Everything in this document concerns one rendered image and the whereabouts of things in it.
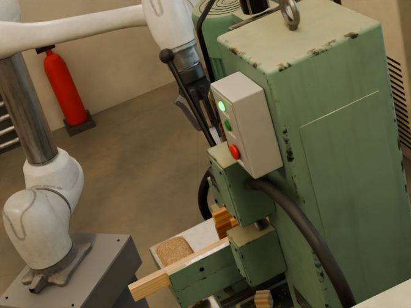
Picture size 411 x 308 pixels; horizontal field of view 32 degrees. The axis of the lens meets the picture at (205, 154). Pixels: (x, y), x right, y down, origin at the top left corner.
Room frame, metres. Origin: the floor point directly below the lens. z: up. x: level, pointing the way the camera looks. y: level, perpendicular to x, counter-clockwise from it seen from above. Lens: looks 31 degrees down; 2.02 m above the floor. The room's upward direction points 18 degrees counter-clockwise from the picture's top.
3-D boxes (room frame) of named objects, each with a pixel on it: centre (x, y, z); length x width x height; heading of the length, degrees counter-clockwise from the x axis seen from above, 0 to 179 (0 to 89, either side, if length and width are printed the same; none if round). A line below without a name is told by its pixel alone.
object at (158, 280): (1.41, 0.00, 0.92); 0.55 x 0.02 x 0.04; 103
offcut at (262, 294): (1.29, -0.02, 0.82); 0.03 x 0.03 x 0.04; 68
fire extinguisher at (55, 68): (4.27, 0.72, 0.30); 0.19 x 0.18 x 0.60; 10
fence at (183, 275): (1.40, -0.12, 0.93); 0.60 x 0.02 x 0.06; 103
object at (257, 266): (1.23, -0.04, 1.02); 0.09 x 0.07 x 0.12; 103
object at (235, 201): (1.20, -0.05, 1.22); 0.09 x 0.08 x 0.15; 13
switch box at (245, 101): (1.10, -0.09, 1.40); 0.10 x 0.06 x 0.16; 13
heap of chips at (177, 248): (1.46, 0.15, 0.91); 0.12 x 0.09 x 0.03; 13
